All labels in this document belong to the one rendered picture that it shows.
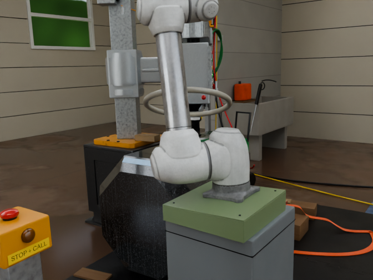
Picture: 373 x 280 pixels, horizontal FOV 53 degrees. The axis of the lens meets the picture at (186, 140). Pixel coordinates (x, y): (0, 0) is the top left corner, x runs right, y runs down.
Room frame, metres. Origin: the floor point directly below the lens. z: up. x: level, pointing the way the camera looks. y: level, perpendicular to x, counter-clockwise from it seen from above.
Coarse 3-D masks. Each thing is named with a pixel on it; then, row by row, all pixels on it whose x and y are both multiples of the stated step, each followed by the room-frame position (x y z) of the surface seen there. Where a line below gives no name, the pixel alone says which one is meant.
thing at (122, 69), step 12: (120, 60) 3.24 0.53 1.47; (132, 60) 3.26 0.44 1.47; (144, 60) 3.31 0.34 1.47; (156, 60) 3.31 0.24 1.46; (120, 72) 3.24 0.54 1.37; (132, 72) 3.26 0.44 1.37; (144, 72) 3.31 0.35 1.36; (156, 72) 3.31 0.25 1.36; (108, 84) 3.37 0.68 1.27; (120, 84) 3.25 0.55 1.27; (132, 84) 3.27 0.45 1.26
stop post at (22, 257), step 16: (16, 208) 0.85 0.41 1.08; (0, 224) 0.75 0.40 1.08; (16, 224) 0.75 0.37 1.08; (32, 224) 0.77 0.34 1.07; (48, 224) 0.80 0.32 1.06; (0, 240) 0.71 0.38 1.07; (16, 240) 0.73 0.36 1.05; (48, 240) 0.79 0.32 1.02; (0, 256) 0.71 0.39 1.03; (16, 256) 0.73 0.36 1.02; (32, 256) 0.78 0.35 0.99; (0, 272) 0.75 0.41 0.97; (16, 272) 0.75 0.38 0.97; (32, 272) 0.78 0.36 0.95
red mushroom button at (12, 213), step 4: (8, 208) 0.80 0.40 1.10; (12, 208) 0.80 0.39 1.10; (0, 212) 0.79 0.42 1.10; (4, 212) 0.78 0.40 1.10; (8, 212) 0.78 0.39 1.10; (12, 212) 0.78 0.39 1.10; (16, 212) 0.78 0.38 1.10; (0, 216) 0.77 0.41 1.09; (4, 216) 0.77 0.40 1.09; (8, 216) 0.77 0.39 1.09; (12, 216) 0.77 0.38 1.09; (16, 216) 0.78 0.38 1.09
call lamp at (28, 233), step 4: (28, 228) 0.75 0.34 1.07; (32, 228) 0.76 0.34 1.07; (24, 232) 0.74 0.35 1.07; (28, 232) 0.75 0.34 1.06; (32, 232) 0.75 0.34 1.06; (24, 236) 0.74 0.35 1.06; (28, 236) 0.74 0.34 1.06; (32, 236) 0.75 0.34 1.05; (24, 240) 0.74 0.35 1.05; (28, 240) 0.74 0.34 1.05; (32, 240) 0.75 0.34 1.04
